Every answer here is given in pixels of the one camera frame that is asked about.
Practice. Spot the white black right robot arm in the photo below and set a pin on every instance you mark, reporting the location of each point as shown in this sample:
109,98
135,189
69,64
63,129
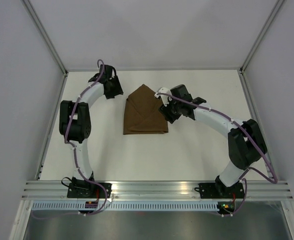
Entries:
246,144

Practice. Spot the right aluminium frame post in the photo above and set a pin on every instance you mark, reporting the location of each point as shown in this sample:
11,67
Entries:
262,34

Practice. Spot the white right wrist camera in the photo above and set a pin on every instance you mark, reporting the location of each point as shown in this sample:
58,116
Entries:
164,94

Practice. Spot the brown cloth napkin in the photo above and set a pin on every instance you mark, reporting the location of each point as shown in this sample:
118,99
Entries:
141,114

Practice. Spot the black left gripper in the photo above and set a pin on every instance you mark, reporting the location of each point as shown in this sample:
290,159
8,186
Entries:
118,90

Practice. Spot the aluminium frame post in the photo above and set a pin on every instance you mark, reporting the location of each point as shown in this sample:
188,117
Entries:
44,35
262,34

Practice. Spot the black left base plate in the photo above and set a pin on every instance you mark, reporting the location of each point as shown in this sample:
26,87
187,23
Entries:
85,190

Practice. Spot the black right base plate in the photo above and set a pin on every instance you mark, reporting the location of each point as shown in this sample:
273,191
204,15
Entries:
211,190

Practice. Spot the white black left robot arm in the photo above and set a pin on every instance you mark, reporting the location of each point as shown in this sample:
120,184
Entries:
75,127

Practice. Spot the left aluminium frame post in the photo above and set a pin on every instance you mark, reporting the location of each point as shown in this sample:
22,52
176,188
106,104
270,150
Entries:
44,35

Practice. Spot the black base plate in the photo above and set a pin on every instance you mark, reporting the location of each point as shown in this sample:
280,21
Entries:
85,190
211,190

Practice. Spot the white slotted cable duct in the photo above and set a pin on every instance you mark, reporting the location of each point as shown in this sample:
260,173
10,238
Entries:
207,206

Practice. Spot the aluminium frame rail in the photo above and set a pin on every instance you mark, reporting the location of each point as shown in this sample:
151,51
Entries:
258,190

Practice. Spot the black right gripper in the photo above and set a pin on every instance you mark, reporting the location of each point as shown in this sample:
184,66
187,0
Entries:
165,112

